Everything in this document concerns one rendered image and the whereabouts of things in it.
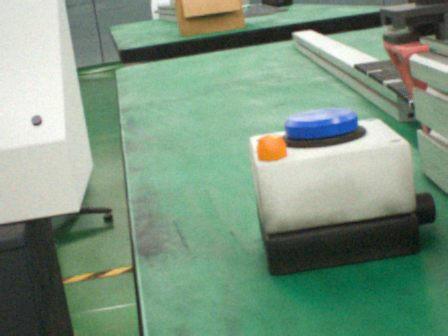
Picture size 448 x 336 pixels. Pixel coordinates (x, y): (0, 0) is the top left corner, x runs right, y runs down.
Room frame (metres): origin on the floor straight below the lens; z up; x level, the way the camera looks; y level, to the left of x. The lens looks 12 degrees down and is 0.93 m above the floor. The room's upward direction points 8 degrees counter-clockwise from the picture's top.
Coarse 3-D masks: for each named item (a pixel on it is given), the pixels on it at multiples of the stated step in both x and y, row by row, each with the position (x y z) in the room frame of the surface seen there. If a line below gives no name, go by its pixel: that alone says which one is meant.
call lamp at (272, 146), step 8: (264, 136) 0.42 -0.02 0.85; (272, 136) 0.41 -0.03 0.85; (280, 136) 0.41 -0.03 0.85; (264, 144) 0.41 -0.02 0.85; (272, 144) 0.41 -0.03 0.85; (280, 144) 0.41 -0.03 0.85; (264, 152) 0.41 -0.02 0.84; (272, 152) 0.41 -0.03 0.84; (280, 152) 0.41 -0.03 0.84; (264, 160) 0.41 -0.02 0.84
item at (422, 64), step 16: (416, 64) 0.55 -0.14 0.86; (432, 64) 0.51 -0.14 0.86; (432, 80) 0.51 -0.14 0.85; (416, 96) 0.56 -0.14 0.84; (432, 96) 0.52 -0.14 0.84; (416, 112) 0.56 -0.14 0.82; (432, 112) 0.52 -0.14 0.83; (432, 128) 0.52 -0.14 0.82; (432, 144) 0.52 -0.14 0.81; (432, 160) 0.53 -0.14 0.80; (432, 176) 0.53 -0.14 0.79
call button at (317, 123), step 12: (336, 108) 0.46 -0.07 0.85; (288, 120) 0.44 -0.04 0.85; (300, 120) 0.43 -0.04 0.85; (312, 120) 0.43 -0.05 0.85; (324, 120) 0.43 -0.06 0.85; (336, 120) 0.43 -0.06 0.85; (348, 120) 0.43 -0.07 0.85; (288, 132) 0.44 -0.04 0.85; (300, 132) 0.43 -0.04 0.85; (312, 132) 0.43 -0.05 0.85; (324, 132) 0.43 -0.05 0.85; (336, 132) 0.43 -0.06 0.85
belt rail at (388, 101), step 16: (304, 32) 1.69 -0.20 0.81; (304, 48) 1.53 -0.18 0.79; (320, 48) 1.30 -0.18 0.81; (336, 48) 1.26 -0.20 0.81; (320, 64) 1.32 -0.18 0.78; (336, 64) 1.14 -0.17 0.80; (352, 64) 1.02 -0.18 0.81; (352, 80) 1.01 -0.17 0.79; (368, 80) 0.90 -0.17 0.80; (368, 96) 0.91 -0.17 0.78; (384, 96) 0.86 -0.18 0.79; (400, 112) 0.76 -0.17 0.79
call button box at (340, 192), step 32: (384, 128) 0.45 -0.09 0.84; (256, 160) 0.42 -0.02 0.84; (288, 160) 0.41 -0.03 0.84; (320, 160) 0.41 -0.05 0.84; (352, 160) 0.41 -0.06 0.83; (384, 160) 0.41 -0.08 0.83; (256, 192) 0.44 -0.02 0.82; (288, 192) 0.41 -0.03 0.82; (320, 192) 0.41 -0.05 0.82; (352, 192) 0.41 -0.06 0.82; (384, 192) 0.41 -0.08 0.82; (288, 224) 0.41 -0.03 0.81; (320, 224) 0.41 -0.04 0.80; (352, 224) 0.41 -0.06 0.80; (384, 224) 0.41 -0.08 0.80; (416, 224) 0.41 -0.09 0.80; (288, 256) 0.41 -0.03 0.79; (320, 256) 0.41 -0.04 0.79; (352, 256) 0.41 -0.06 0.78; (384, 256) 0.41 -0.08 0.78
